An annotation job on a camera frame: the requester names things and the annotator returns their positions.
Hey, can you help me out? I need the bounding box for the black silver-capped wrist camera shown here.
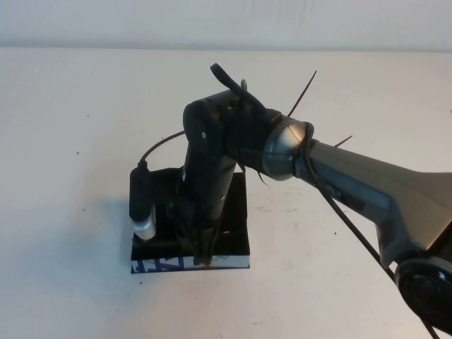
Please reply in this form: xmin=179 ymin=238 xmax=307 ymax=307
xmin=128 ymin=165 xmax=157 ymax=242

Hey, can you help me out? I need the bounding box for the black glasses case printed front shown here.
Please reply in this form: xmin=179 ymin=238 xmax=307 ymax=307
xmin=129 ymin=168 xmax=252 ymax=275

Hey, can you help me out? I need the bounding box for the black zip tie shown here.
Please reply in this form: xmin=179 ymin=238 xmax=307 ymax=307
xmin=287 ymin=69 xmax=318 ymax=118
xmin=333 ymin=134 xmax=355 ymax=148
xmin=239 ymin=161 xmax=270 ymax=189

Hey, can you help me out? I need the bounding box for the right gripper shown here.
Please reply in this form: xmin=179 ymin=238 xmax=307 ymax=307
xmin=168 ymin=198 xmax=223 ymax=266

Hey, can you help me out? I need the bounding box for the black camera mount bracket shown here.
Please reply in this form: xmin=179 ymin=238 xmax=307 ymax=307
xmin=149 ymin=167 xmax=185 ymax=206

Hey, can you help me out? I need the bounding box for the thin black camera cable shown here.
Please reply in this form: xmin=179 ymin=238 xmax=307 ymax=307
xmin=140 ymin=129 xmax=187 ymax=171

